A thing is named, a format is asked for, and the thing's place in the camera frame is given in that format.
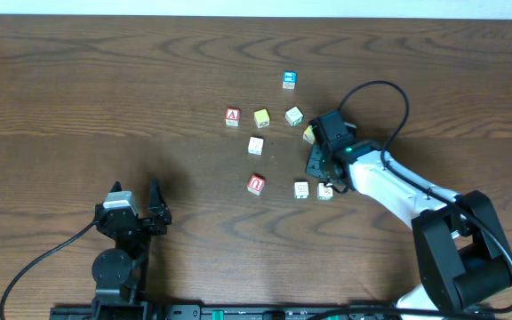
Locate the blue letter block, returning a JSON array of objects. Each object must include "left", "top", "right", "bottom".
[{"left": 282, "top": 71, "right": 298, "bottom": 90}]

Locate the white green block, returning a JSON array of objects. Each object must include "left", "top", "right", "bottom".
[{"left": 285, "top": 106, "right": 304, "bottom": 127}]

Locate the yellow block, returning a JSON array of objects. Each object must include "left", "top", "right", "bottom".
[
  {"left": 302, "top": 125, "right": 316, "bottom": 144},
  {"left": 317, "top": 183, "right": 333, "bottom": 201},
  {"left": 253, "top": 108, "right": 270, "bottom": 128}
]

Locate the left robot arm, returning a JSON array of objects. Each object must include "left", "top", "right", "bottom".
[{"left": 91, "top": 179, "right": 172, "bottom": 320}]

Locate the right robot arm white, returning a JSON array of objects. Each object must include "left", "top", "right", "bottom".
[{"left": 306, "top": 141, "right": 512, "bottom": 317}]

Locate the red U block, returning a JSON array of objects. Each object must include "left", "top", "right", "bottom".
[{"left": 247, "top": 175, "right": 266, "bottom": 196}]

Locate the red A block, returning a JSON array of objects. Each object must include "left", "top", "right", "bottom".
[{"left": 225, "top": 108, "right": 240, "bottom": 127}]

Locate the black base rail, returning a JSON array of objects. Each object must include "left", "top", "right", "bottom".
[{"left": 50, "top": 303, "right": 497, "bottom": 320}]

